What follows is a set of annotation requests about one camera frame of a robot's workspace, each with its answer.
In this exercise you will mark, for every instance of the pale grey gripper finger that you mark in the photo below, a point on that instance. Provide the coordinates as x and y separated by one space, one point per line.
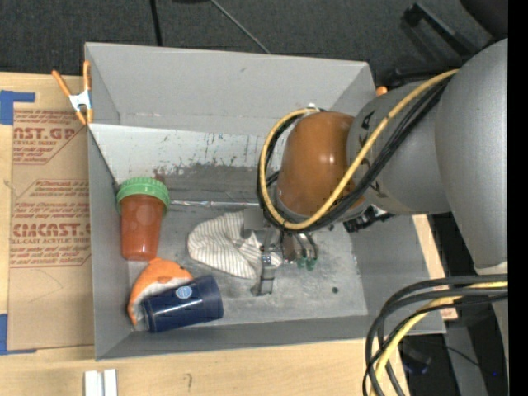
267 276

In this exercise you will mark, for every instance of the white striped cloth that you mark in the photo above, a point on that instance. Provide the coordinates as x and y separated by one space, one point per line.
218 246

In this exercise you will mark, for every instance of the dark blue can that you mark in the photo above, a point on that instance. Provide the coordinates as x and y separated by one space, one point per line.
185 303

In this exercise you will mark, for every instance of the black cylinder on white bracket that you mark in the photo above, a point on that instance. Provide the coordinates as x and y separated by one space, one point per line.
364 220

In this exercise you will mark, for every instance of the brown cardboard board, red print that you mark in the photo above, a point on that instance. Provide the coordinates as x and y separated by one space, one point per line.
49 303

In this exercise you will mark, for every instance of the orange and white soft toy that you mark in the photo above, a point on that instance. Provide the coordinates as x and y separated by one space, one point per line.
158 271

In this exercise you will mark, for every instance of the orange cup with green lid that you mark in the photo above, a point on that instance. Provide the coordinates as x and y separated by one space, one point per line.
140 225

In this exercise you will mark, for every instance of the grey metal bin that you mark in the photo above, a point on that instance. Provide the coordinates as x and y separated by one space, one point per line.
206 89

